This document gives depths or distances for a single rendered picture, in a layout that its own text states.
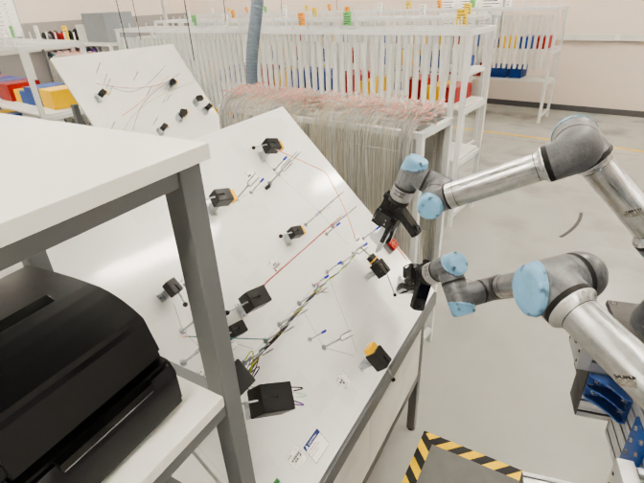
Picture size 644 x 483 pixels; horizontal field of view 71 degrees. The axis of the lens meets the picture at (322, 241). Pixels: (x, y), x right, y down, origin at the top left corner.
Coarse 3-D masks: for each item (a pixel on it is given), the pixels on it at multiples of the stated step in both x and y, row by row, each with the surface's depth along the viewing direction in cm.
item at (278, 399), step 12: (264, 384) 108; (276, 384) 109; (288, 384) 111; (252, 396) 109; (264, 396) 106; (276, 396) 108; (288, 396) 110; (252, 408) 108; (264, 408) 105; (276, 408) 106; (288, 408) 108
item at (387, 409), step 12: (420, 336) 202; (408, 360) 193; (408, 372) 197; (396, 384) 182; (408, 384) 202; (384, 396) 171; (396, 396) 186; (384, 408) 174; (396, 408) 191; (372, 420) 163; (384, 420) 178; (372, 432) 166; (384, 432) 182; (372, 444) 169; (372, 456) 173
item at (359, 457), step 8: (368, 424) 159; (368, 432) 162; (360, 440) 155; (368, 440) 164; (360, 448) 158; (368, 448) 166; (352, 456) 151; (360, 456) 160; (368, 456) 168; (344, 464) 145; (352, 464) 152; (360, 464) 162; (368, 464) 171; (344, 472) 147; (352, 472) 155; (360, 472) 164; (336, 480) 142; (344, 480) 149; (352, 480) 156; (360, 480) 166
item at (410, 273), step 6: (408, 264) 157; (420, 264) 157; (402, 270) 160; (408, 270) 156; (414, 270) 156; (420, 270) 150; (402, 276) 160; (408, 276) 156; (414, 276) 155; (420, 276) 149; (408, 282) 155; (414, 282) 154; (408, 288) 158; (414, 288) 157
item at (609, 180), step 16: (560, 128) 121; (608, 144) 119; (608, 160) 120; (592, 176) 123; (608, 176) 121; (624, 176) 121; (608, 192) 123; (624, 192) 121; (640, 192) 122; (624, 208) 123; (640, 208) 122; (624, 224) 127; (640, 224) 123; (640, 240) 126
